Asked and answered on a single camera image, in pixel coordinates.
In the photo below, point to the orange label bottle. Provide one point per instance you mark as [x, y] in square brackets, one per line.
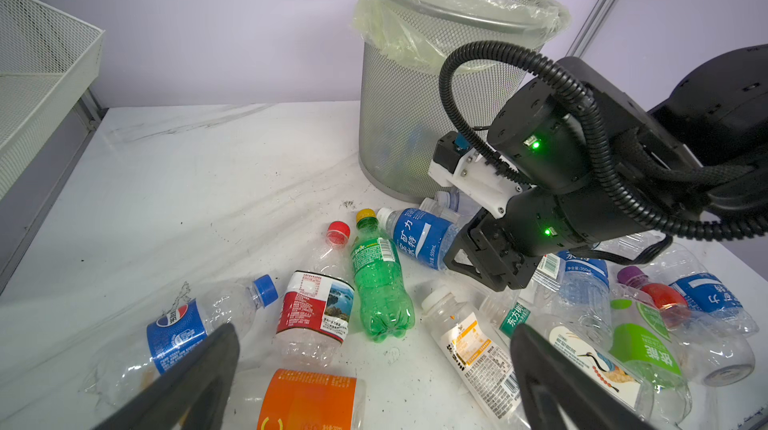
[294, 399]

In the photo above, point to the lime green label bottle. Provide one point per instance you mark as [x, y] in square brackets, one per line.
[673, 346]

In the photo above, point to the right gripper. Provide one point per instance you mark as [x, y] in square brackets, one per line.
[504, 252]

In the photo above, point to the blue label water bottle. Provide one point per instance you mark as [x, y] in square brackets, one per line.
[573, 292]

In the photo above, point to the green soda bottle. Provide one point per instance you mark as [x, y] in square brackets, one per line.
[386, 309]

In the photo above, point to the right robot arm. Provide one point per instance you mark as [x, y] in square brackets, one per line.
[571, 161]

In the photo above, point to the green bin liner bag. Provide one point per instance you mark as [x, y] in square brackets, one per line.
[420, 34]

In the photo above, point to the mesh waste bin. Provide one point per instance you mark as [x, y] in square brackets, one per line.
[401, 120]

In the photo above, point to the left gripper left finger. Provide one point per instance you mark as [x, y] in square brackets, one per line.
[193, 394]

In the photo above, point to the blue label white cap bottle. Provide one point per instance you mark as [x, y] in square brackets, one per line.
[419, 234]

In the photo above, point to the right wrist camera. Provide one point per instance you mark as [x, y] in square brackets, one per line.
[455, 164]

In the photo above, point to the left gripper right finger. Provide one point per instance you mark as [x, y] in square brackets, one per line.
[554, 391]

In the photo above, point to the purple cap red bottle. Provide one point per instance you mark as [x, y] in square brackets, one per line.
[672, 306]

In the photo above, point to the upright blue label bottle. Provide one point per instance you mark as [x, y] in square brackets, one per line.
[678, 268]

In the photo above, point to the lower white mesh shelf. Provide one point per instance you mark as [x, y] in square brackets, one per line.
[48, 61]

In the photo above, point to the red white label bottle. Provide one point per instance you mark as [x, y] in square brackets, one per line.
[318, 302]

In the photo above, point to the small Pepsi label bottle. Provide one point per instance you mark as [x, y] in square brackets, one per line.
[127, 365]

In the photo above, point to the white cap tea bottle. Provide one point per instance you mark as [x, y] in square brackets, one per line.
[483, 365]

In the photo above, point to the green cap crane label bottle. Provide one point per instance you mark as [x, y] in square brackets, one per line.
[659, 405]

